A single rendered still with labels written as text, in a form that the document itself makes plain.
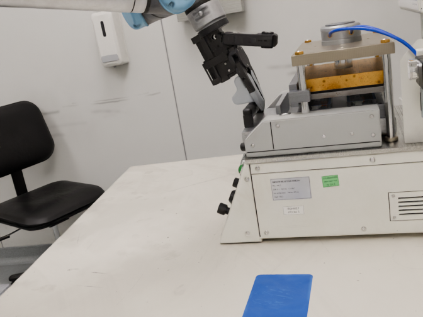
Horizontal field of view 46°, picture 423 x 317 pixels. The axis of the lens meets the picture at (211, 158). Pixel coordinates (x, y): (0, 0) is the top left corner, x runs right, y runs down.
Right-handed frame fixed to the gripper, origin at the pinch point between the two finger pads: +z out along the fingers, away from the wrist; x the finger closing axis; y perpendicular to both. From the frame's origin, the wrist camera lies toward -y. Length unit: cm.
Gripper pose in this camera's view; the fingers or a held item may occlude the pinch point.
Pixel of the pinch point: (263, 103)
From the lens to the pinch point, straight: 110.7
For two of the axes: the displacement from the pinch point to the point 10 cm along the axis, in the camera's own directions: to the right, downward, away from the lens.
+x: -2.4, 3.0, -9.2
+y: -8.5, 4.0, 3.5
